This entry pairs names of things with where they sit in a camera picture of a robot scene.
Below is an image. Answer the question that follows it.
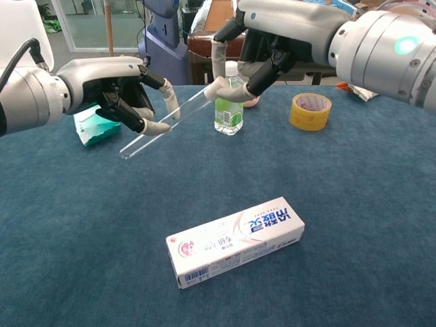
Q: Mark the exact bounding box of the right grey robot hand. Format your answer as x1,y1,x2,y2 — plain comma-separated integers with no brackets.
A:
210,0,354,103

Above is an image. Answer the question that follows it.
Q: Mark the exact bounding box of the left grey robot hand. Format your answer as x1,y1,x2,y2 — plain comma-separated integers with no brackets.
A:
56,56,181,137

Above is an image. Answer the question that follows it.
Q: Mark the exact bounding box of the clear glass test tube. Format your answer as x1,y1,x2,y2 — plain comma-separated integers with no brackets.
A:
119,83,214,161

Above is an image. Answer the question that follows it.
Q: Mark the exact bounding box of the purple robot base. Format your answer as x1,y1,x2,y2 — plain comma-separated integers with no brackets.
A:
137,0,189,86

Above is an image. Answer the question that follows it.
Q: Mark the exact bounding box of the wooden pole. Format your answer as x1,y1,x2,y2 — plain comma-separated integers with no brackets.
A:
104,0,116,58

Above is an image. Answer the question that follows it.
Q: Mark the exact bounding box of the row of blue mahjong tiles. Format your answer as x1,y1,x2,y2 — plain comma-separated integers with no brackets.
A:
329,0,358,14

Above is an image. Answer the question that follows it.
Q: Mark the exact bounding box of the green wet wipes pack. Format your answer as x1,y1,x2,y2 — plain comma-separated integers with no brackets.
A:
72,104,122,148

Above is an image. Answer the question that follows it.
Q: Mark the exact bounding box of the green crumpled bag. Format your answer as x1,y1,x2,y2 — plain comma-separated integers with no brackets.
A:
43,18,63,34

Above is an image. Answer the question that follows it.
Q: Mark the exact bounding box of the green potted plant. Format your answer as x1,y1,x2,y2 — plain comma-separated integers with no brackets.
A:
35,2,52,20

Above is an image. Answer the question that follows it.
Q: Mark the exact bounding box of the pale plastic bag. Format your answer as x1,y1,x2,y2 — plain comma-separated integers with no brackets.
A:
189,0,214,34

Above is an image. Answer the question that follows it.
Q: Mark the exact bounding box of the brown mahjong table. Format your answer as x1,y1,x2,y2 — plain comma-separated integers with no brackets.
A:
186,0,337,86

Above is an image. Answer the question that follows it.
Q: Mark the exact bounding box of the white plastic chair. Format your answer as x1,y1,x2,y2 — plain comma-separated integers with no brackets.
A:
0,0,55,74

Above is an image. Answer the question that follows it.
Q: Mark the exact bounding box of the yellow packing tape roll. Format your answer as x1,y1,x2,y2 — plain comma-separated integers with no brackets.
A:
288,93,333,132

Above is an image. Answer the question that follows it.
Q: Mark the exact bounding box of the crumpled orange white wrapper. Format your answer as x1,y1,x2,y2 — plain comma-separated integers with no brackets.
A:
336,81,379,102

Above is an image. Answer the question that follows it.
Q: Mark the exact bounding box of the clear plastic water bottle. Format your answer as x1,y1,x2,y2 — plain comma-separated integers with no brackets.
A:
213,61,245,136

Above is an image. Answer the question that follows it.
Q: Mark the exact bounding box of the blue table cloth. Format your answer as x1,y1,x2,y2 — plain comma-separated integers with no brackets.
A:
0,84,436,327

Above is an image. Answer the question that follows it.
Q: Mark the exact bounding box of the white toothpaste box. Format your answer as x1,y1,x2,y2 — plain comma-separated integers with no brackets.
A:
165,196,306,290

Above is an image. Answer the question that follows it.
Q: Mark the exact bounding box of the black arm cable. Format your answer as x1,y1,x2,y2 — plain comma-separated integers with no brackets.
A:
0,37,48,92

